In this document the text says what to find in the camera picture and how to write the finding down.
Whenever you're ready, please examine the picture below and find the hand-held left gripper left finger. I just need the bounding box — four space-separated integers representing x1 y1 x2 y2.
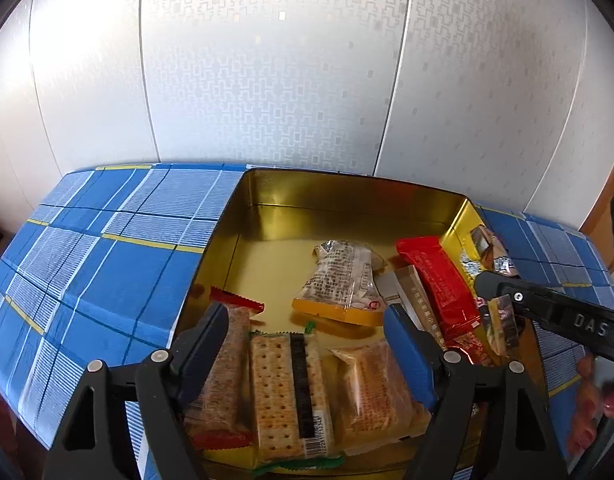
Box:
44 300 231 480

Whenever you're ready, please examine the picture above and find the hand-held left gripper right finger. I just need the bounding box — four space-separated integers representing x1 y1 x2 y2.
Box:
384 302 570 480

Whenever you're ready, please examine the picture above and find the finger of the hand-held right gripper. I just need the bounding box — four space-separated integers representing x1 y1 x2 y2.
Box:
474 271 614 361

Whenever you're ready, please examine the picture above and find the red-edged cracker packet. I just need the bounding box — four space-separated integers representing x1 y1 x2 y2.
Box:
184 286 265 448

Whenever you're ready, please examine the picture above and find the long beige snack packet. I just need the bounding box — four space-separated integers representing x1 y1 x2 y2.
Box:
387 265 448 351

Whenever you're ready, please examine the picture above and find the orange cake packet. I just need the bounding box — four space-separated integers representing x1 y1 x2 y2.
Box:
329 340 432 443

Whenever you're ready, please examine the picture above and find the small brown candy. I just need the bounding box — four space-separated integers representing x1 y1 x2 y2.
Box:
489 295 524 356

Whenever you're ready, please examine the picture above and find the red patterned snack packet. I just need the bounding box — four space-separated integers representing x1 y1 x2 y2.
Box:
447 332 502 368

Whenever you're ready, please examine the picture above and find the green-edged cracker packet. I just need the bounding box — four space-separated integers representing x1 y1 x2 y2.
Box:
249 320 345 473

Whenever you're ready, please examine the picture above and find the yellow-edged oat snack packet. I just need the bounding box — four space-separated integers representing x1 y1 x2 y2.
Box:
292 240 388 326

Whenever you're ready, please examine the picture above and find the gold tin box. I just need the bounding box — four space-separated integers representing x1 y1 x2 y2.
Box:
169 169 550 476

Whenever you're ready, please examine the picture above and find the person's right hand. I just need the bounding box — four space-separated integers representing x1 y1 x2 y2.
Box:
569 355 614 456

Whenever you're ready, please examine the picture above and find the silver wrapped candy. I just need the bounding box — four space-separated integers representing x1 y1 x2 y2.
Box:
492 255 522 278

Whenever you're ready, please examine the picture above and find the blue plaid tablecloth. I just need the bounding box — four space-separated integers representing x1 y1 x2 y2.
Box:
0 162 612 480

